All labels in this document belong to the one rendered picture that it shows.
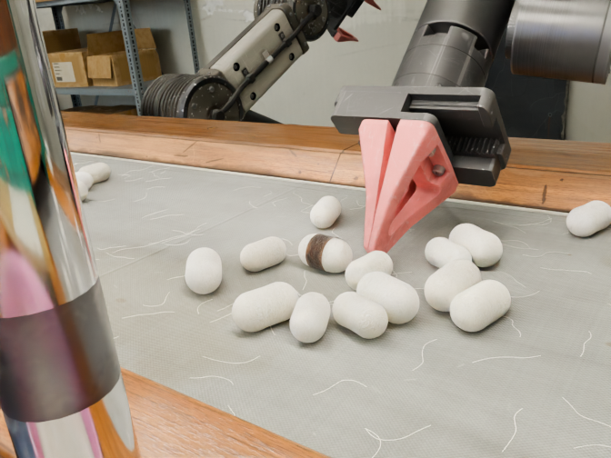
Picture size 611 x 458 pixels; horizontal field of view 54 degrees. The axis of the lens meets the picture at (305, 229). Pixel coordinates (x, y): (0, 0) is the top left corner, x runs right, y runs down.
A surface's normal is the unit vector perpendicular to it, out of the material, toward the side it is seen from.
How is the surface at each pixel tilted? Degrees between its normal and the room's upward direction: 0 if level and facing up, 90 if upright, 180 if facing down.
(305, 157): 45
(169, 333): 0
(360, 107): 41
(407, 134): 62
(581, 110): 90
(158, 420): 0
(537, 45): 103
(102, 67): 80
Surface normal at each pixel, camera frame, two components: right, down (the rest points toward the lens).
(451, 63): 0.07, -0.32
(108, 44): 0.76, 0.41
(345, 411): -0.08, -0.93
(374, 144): -0.55, -0.13
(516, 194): -0.47, -0.42
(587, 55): -0.46, 0.64
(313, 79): -0.56, 0.34
